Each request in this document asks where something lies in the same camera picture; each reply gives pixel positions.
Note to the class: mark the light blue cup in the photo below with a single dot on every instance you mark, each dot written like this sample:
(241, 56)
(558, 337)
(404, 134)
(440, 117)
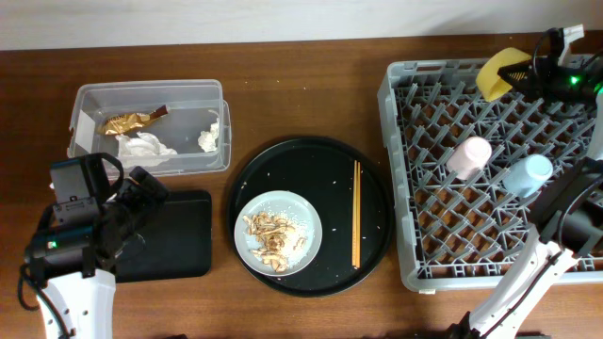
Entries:
(527, 175)

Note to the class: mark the small white tissue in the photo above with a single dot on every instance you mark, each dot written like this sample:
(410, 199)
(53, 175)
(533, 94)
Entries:
(208, 140)

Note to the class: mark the left wooden chopstick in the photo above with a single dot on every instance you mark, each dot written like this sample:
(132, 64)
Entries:
(354, 250)

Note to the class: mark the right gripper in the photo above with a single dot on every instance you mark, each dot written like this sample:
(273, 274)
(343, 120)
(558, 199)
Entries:
(545, 67)

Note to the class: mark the gold snack wrapper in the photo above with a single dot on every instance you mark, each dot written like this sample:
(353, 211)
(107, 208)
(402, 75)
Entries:
(124, 123)

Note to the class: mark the round black tray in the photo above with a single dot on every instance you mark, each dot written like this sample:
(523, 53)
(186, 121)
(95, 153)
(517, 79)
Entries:
(320, 170)

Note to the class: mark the wooden chopstick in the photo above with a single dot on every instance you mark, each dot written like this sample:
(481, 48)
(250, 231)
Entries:
(354, 250)
(358, 213)

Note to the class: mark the grey dishwasher rack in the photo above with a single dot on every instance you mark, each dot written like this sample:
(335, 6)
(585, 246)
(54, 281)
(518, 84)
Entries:
(457, 234)

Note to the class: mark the pink cup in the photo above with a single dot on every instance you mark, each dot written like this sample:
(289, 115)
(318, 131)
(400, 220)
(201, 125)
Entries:
(469, 157)

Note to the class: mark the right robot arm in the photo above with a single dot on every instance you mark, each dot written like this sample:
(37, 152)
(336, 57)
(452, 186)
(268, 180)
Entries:
(566, 224)

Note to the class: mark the clear plastic bin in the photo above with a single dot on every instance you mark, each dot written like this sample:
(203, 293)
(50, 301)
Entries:
(193, 106)

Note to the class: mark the grey plate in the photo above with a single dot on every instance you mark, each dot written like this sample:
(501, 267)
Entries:
(279, 202)

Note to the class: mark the right wooden chopstick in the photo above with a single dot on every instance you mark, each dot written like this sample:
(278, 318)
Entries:
(358, 213)

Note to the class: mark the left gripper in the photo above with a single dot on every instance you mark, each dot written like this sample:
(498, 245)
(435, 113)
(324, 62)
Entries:
(130, 190)

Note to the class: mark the food scraps on plate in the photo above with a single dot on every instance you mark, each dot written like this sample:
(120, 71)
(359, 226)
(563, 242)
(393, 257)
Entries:
(281, 242)

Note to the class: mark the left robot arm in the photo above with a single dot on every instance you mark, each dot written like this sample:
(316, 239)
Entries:
(73, 306)

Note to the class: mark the large white tissue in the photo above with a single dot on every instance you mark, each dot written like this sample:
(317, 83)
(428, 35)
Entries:
(145, 144)

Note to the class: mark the black rectangular tray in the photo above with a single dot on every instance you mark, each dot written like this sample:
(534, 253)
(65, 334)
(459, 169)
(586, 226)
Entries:
(176, 242)

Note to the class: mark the yellow bowl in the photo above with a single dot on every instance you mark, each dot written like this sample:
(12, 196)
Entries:
(490, 84)

